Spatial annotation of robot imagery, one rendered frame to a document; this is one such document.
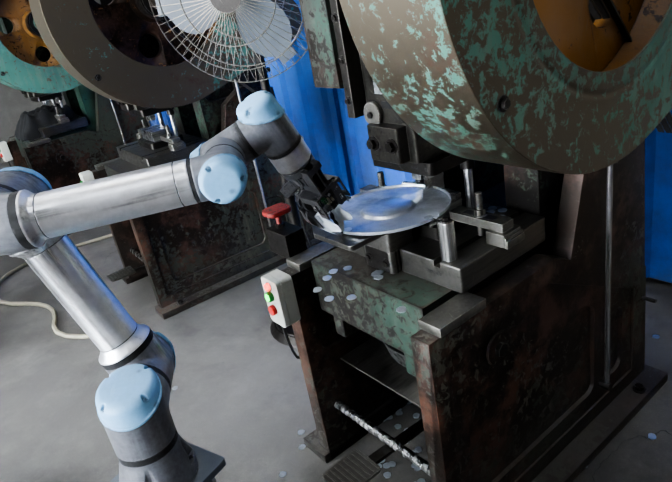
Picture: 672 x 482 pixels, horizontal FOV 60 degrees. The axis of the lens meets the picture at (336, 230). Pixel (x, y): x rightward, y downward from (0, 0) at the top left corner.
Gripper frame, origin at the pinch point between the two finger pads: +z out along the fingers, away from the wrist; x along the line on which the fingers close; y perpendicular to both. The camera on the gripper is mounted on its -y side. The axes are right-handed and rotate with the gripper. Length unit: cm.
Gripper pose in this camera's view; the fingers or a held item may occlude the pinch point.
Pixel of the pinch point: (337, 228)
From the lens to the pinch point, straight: 127.1
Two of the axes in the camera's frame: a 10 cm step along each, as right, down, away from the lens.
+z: 4.7, 6.6, 5.9
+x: 6.0, -7.3, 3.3
